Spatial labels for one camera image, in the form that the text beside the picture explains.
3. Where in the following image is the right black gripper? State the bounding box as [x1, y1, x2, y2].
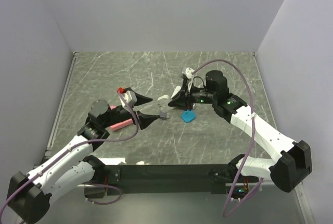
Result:
[168, 80, 216, 111]

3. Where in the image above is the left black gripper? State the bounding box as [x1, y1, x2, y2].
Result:
[102, 92, 160, 129]

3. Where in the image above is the white square plug adapter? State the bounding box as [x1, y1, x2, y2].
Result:
[157, 95, 170, 107]

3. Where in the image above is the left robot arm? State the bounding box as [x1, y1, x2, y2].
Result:
[5, 88, 159, 223]

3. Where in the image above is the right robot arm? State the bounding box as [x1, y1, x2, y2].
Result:
[168, 68, 312, 192]

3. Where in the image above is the blue square plug adapter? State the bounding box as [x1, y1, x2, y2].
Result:
[181, 110, 196, 123]

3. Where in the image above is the small grey plug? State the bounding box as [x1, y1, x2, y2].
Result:
[159, 111, 170, 120]

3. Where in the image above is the white triangular power strip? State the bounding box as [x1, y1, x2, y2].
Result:
[171, 85, 182, 98]

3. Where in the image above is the pink triangular power strip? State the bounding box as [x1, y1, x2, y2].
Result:
[110, 118, 133, 132]

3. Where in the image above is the black base beam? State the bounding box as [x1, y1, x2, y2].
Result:
[105, 164, 235, 194]

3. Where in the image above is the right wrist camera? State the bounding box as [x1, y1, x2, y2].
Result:
[181, 67, 195, 80]

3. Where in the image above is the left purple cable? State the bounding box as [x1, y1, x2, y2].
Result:
[0, 92, 140, 218]

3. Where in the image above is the purple cable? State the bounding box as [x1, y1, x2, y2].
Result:
[0, 92, 140, 218]
[192, 60, 265, 218]

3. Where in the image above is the aluminium rail frame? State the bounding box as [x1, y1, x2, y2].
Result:
[33, 52, 79, 169]

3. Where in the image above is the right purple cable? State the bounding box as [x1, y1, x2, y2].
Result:
[192, 60, 265, 218]

